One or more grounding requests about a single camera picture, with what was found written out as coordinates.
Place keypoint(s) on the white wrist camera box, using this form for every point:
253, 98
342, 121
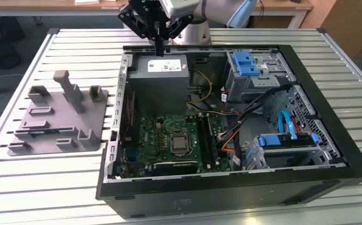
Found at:
180, 7

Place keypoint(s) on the blue board connector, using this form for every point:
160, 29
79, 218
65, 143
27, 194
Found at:
132, 156

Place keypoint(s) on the black RAM slot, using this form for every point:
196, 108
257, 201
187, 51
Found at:
203, 145
207, 145

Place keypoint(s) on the silver disk bay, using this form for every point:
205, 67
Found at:
293, 152

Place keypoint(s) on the green motherboard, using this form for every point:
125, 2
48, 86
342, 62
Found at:
151, 140

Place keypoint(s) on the CPU socket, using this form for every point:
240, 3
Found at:
179, 132

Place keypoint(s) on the silver drive cage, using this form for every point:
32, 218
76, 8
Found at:
261, 82

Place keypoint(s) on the black graphics card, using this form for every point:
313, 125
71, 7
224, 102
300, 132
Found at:
173, 167

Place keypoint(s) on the gray power supply unit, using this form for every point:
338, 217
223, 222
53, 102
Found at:
159, 93

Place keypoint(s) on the brown wooden cabinet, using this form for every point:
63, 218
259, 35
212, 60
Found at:
350, 23

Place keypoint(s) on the hard disk in blue carrier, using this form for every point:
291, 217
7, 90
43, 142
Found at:
269, 141

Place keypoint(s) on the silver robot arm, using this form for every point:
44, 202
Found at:
212, 14

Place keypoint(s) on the silver CPU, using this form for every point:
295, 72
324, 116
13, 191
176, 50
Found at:
179, 143

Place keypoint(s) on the black PC case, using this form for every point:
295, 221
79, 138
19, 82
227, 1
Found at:
199, 199

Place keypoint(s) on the gray parts rack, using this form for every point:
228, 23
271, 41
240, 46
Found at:
61, 122

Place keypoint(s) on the blue drive latch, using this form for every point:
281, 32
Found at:
244, 63

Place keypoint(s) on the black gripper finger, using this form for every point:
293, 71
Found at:
131, 23
185, 20

